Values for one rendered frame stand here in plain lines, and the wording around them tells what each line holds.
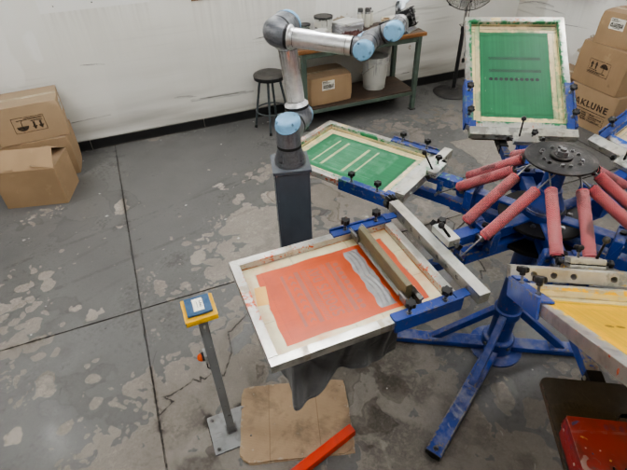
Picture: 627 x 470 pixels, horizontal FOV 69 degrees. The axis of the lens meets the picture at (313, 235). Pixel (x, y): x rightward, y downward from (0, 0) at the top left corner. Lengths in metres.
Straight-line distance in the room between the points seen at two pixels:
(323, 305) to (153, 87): 3.90
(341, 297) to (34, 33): 4.07
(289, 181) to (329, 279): 0.55
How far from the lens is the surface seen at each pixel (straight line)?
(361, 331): 1.73
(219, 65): 5.38
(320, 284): 1.93
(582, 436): 1.53
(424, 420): 2.71
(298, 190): 2.26
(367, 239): 2.00
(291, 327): 1.78
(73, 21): 5.15
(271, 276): 1.98
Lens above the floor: 2.32
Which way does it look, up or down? 39 degrees down
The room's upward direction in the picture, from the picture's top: 2 degrees counter-clockwise
